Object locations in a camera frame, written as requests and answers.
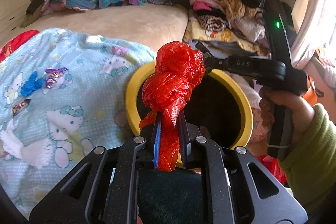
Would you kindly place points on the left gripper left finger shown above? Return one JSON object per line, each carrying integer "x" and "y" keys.
{"x": 103, "y": 186}

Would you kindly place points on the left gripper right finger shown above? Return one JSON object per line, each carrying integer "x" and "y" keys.
{"x": 236, "y": 187}

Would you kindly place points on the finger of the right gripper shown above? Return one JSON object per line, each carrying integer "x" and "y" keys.
{"x": 204, "y": 50}
{"x": 212, "y": 63}

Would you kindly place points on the yellow rim black trash bin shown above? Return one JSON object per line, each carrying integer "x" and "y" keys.
{"x": 217, "y": 105}

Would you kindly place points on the red plastic bag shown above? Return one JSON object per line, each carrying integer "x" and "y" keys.
{"x": 178, "y": 70}

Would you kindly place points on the brown candy wrapper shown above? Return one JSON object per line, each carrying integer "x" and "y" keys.
{"x": 20, "y": 107}

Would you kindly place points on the blue plastic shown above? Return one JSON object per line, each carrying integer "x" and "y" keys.
{"x": 32, "y": 84}

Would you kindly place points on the green sleeve forearm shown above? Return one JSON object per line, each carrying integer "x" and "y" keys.
{"x": 310, "y": 166}

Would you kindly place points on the right hand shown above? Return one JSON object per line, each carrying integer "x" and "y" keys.
{"x": 302, "y": 112}

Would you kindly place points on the clothes pile beside bed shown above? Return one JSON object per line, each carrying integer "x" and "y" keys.
{"x": 236, "y": 26}

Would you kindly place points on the beige bed cover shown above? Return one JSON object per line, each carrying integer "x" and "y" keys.
{"x": 150, "y": 25}

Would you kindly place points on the white crumpled tissue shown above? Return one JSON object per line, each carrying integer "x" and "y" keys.
{"x": 37, "y": 154}

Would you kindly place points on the light blue cartoon blanket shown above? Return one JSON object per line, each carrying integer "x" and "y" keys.
{"x": 85, "y": 108}

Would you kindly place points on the purple candy wrapper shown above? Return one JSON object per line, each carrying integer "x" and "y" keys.
{"x": 53, "y": 74}

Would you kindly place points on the red pink blanket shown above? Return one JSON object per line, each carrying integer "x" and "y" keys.
{"x": 15, "y": 43}

